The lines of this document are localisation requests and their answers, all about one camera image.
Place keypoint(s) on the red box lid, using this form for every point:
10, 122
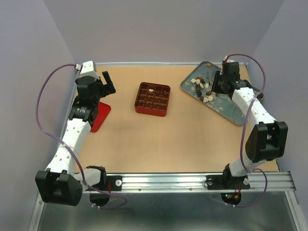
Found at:
103, 112

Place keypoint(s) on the blue floral tray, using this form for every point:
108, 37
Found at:
222, 103

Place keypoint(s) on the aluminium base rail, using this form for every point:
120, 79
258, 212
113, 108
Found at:
199, 183

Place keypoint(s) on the dark chocolate at tray corner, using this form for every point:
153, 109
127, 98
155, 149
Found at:
260, 96

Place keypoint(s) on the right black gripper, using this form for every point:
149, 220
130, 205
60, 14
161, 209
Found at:
215, 87

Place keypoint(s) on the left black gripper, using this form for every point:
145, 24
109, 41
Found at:
108, 88

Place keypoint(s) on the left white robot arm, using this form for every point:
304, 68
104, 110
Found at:
64, 180

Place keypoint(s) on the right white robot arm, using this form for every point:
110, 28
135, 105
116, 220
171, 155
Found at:
267, 139

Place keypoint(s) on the red chocolate box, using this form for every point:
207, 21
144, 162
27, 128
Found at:
152, 103

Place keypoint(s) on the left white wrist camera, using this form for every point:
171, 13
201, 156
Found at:
88, 69

